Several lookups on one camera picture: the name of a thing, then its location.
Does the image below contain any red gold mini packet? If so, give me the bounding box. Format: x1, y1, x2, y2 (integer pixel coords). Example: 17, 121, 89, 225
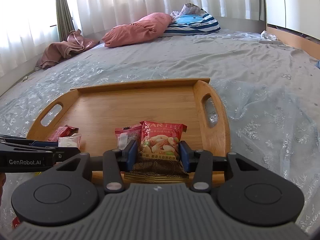
11, 217, 21, 229

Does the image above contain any dark red wafer packet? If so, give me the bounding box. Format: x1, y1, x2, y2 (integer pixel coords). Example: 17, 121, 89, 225
47, 125, 79, 142

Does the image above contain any red nut snack bag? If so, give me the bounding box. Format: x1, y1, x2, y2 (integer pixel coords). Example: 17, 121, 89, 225
124, 121, 189, 183

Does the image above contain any blue striped pillow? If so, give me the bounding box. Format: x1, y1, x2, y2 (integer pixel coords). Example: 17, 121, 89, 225
162, 3, 221, 37

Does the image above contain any white wardrobe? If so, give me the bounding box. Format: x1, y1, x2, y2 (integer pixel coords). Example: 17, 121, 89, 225
265, 0, 320, 39

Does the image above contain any wooden bed frame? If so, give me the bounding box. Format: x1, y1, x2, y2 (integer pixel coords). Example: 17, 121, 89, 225
266, 27, 320, 60

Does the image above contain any light blue bed sheet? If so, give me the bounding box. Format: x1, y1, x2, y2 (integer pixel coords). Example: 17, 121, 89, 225
1, 30, 319, 233

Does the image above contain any white marshmallow packet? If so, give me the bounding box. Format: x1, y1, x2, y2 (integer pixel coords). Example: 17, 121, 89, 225
58, 133, 81, 148

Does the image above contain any pink pillow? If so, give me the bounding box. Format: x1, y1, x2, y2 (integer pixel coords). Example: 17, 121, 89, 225
102, 12, 172, 48

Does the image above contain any wooden serving tray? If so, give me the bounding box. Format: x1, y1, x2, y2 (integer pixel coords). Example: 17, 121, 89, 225
27, 78, 231, 156

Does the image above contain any white sheer curtain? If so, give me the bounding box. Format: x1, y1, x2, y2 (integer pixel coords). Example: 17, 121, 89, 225
1, 0, 265, 75

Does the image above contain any grey green drape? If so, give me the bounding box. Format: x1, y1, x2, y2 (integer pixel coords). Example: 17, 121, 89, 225
56, 0, 74, 41

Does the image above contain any mauve crumpled cloth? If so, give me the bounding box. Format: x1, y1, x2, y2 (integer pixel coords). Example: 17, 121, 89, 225
35, 29, 100, 69

